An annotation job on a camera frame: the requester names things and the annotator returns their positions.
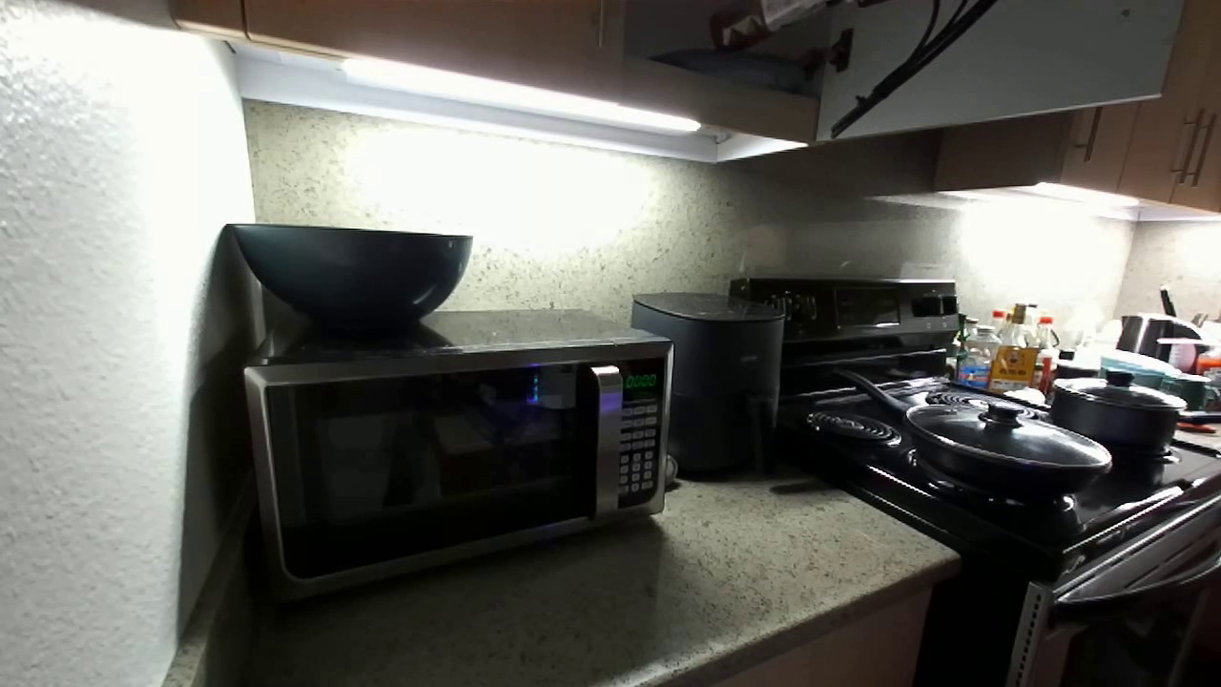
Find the black frying pan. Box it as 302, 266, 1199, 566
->
834, 368, 1118, 505

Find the black kitchen stove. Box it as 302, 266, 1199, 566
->
727, 275, 1221, 687

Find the glass pan lid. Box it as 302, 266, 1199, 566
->
914, 395, 1115, 475

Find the white-lined open cupboard door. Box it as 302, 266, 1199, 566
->
812, 0, 1190, 145

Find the yellow oil bottle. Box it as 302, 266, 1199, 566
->
987, 302, 1047, 395

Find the black pot with lid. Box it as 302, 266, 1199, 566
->
1047, 363, 1190, 486

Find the wooden base cabinet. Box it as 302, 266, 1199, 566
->
717, 579, 947, 687

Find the wooden wall cupboard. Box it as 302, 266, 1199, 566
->
167, 0, 823, 145

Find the teal container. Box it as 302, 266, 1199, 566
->
1096, 349, 1215, 414

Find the black air fryer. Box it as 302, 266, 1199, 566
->
629, 290, 792, 486

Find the clear bottle with blue label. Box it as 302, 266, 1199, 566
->
952, 316, 998, 395

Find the wooden cupboard with handles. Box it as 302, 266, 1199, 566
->
930, 0, 1221, 219

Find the stainless steel microwave oven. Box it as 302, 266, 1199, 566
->
238, 307, 680, 606

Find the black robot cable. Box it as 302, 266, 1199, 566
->
828, 0, 999, 140

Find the dark blue bowl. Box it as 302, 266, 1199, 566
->
220, 223, 479, 340

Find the dim under-cabinet light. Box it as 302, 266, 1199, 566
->
873, 181, 1221, 228

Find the red-capped sauce bottle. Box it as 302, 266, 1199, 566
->
1034, 308, 1066, 389

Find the under-cabinet light strip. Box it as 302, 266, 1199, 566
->
224, 36, 811, 167

